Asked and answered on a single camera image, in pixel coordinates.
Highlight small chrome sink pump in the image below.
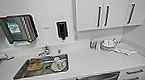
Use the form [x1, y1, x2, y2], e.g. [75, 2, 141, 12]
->
[56, 47, 63, 55]

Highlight small dish soap bottle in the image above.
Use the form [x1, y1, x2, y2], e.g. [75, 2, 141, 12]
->
[88, 38, 99, 52]

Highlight white cup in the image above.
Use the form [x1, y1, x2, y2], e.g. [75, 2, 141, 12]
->
[52, 56, 67, 72]

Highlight chrome sink faucet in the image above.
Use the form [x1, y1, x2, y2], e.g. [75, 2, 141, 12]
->
[36, 44, 53, 59]

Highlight orange brown bowl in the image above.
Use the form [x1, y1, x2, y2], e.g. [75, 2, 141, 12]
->
[26, 59, 43, 72]

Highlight white folded cloth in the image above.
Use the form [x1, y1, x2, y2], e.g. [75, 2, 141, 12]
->
[113, 42, 138, 58]

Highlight stainless steel sink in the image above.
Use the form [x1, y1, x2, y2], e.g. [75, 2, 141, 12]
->
[11, 52, 72, 80]

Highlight steel paper towel dispenser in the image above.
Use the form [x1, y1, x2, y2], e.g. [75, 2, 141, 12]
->
[0, 13, 41, 46]

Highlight black wall soap dispenser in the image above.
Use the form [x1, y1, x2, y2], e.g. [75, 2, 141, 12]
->
[55, 20, 69, 41]

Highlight small wall label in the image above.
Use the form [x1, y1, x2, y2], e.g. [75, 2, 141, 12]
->
[41, 26, 51, 30]

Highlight white wall cabinet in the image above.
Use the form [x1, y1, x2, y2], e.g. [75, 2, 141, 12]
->
[73, 0, 145, 33]

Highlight white drawer stack wide handles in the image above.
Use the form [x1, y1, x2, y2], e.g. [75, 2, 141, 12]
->
[119, 65, 145, 80]

